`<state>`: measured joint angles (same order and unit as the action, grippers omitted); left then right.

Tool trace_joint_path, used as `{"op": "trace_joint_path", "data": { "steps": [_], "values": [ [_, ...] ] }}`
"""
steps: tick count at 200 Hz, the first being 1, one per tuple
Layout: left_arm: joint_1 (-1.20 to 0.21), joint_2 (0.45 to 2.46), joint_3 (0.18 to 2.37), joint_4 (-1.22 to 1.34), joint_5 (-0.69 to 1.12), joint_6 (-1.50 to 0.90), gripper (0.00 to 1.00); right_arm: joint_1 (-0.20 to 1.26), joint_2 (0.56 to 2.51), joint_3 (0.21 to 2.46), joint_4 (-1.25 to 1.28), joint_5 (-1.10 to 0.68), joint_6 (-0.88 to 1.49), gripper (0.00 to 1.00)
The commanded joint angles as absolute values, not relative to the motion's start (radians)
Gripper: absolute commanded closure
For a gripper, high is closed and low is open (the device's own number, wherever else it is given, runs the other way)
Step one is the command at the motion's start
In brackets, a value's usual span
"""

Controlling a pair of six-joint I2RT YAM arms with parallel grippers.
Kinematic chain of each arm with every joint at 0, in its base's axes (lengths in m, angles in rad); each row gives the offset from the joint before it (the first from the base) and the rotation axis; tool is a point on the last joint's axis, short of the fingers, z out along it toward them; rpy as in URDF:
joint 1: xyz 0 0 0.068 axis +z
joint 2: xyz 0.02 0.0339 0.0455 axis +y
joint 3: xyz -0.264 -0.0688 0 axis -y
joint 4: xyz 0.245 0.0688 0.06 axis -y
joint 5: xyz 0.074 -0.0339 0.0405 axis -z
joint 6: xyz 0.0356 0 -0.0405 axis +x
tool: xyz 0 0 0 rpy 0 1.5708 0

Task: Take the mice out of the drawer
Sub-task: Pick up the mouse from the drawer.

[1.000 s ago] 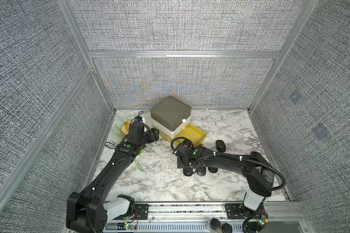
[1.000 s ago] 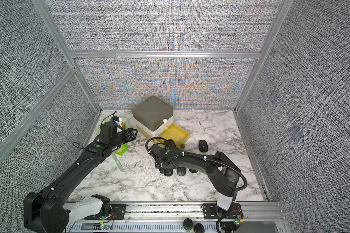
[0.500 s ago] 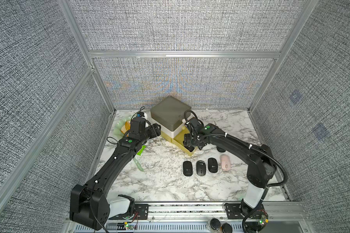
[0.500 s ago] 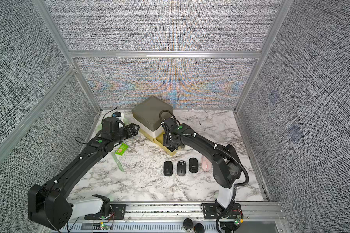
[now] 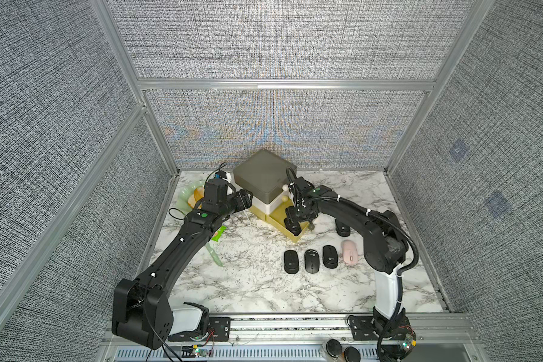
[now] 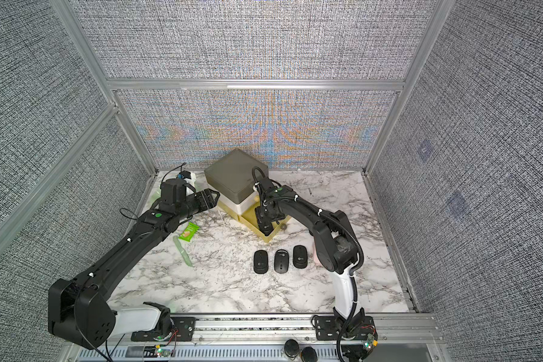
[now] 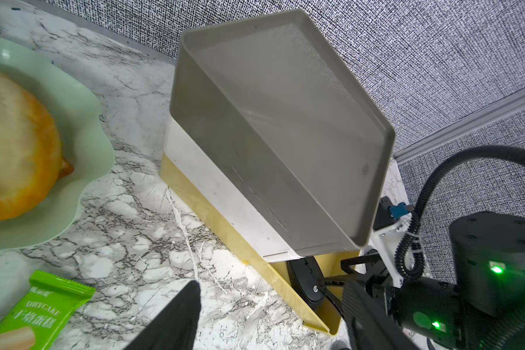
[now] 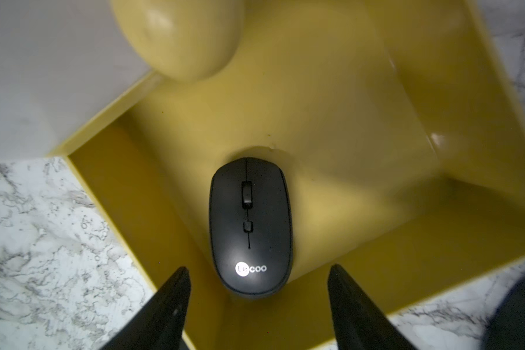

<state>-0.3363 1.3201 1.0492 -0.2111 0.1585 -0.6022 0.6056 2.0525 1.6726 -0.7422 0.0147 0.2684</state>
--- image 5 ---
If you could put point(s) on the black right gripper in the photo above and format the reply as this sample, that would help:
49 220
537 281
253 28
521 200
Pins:
305 218

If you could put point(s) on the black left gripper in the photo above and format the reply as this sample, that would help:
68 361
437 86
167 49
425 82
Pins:
241 199

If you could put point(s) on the black computer mouse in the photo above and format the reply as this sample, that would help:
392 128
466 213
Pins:
291 262
291 221
311 261
330 257
342 229

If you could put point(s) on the grey three-drawer storage box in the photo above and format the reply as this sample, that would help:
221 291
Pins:
264 174

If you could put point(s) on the pink computer mouse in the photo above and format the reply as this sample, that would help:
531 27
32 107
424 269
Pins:
349 252

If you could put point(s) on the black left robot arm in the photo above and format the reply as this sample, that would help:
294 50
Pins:
141 310

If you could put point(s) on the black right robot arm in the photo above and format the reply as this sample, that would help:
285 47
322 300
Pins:
403 338

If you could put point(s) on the green snack packet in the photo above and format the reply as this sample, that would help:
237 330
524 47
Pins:
218 234

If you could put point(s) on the green scalloped glass plate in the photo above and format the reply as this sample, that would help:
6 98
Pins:
183 195

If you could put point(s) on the black round knob left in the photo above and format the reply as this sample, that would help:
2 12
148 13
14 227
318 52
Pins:
332 349

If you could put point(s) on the black round knob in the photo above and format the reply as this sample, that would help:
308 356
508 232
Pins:
351 354
332 349

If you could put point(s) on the black round knob right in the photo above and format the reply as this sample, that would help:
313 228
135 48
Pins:
351 354

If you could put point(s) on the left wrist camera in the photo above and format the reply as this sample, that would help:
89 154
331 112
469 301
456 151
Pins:
226 176

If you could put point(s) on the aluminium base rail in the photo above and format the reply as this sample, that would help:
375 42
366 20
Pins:
303 337

